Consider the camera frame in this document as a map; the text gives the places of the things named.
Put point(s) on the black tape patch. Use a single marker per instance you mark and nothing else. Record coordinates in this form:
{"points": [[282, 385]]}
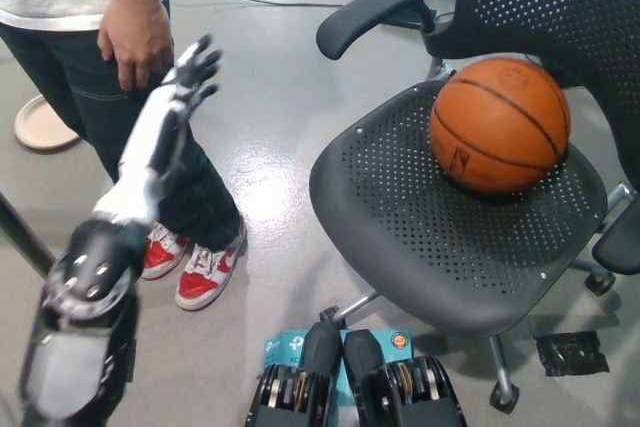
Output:
{"points": [[570, 353]]}

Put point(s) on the person grey shirt black trousers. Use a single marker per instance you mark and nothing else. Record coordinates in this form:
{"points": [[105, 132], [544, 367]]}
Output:
{"points": [[50, 57]]}

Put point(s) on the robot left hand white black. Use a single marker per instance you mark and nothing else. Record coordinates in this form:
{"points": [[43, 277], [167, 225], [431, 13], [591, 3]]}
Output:
{"points": [[150, 142]]}

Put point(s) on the beige paper plate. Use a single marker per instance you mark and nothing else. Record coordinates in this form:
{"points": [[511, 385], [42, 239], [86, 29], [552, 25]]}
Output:
{"points": [[42, 127]]}

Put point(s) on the orange Wilson NBA basketball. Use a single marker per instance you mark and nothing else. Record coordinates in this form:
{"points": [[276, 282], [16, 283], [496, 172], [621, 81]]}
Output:
{"points": [[500, 132]]}

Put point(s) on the black metal table leg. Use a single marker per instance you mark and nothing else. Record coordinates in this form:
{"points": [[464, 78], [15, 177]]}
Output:
{"points": [[25, 242]]}

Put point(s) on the red and white sneaker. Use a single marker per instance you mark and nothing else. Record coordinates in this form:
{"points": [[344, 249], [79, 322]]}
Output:
{"points": [[205, 277], [162, 257]]}

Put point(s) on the person left hand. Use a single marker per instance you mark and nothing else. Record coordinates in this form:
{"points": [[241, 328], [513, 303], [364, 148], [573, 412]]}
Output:
{"points": [[137, 37]]}

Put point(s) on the black perforated office chair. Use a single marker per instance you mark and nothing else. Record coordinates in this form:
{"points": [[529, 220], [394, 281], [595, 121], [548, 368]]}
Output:
{"points": [[425, 247]]}

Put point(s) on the teal TP-Link box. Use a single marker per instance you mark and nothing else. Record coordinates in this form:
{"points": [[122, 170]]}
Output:
{"points": [[285, 344]]}

